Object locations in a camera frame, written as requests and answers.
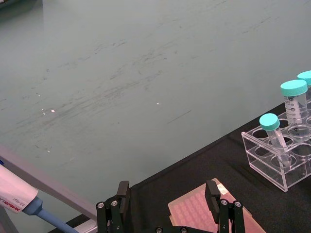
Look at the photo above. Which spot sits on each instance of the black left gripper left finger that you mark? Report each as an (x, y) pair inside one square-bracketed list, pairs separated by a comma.
[(110, 213)]

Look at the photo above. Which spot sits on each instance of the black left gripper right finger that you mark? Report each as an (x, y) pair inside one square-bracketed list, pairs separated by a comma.
[(230, 216)]

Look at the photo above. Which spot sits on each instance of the pink well plate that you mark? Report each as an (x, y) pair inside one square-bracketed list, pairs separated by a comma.
[(192, 213)]

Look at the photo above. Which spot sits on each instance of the black table cloth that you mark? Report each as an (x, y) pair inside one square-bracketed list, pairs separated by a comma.
[(279, 211)]

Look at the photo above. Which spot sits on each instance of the grey metal stand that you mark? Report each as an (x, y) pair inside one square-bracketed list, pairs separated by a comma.
[(60, 189)]

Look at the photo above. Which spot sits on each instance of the clear acrylic tube rack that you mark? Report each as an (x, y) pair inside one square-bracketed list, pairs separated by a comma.
[(264, 170)]

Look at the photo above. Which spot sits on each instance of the white and blue pipette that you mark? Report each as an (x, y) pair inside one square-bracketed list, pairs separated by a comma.
[(14, 191)]

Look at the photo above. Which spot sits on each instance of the small teal-capped centrifuge tube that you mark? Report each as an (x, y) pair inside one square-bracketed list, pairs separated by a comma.
[(269, 123)]

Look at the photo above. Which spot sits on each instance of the large teal-capped centrifuge tube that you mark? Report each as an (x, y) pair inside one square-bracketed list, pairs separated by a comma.
[(305, 77), (293, 90)]

